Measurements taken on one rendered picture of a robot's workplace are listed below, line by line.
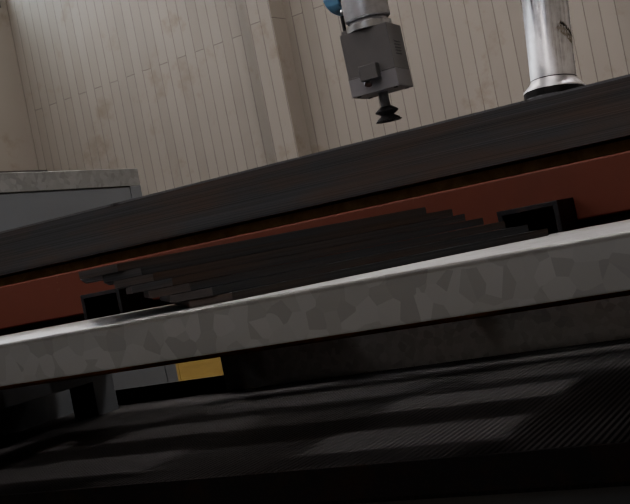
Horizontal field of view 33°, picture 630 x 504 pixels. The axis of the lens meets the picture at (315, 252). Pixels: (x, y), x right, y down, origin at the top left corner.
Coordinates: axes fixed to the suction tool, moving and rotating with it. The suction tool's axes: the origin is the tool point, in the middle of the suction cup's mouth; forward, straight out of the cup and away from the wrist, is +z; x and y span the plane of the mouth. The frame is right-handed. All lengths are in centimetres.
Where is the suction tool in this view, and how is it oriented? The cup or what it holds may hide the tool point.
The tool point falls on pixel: (388, 120)
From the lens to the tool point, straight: 173.9
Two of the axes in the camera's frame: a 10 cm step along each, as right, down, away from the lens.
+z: 2.1, 9.8, 0.1
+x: 4.4, -1.0, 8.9
